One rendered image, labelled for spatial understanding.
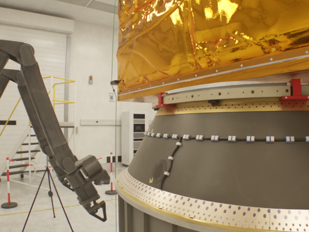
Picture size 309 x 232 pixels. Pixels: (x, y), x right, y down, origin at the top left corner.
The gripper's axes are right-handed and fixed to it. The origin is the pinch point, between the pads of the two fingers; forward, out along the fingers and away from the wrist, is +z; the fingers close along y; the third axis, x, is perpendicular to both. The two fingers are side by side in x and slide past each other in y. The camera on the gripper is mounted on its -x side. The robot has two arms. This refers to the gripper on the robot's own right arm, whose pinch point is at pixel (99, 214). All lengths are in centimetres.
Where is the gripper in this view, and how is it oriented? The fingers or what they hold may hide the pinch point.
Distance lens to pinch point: 97.7
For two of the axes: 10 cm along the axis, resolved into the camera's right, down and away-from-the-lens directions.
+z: 4.2, 8.7, 2.4
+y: -5.3, 0.3, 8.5
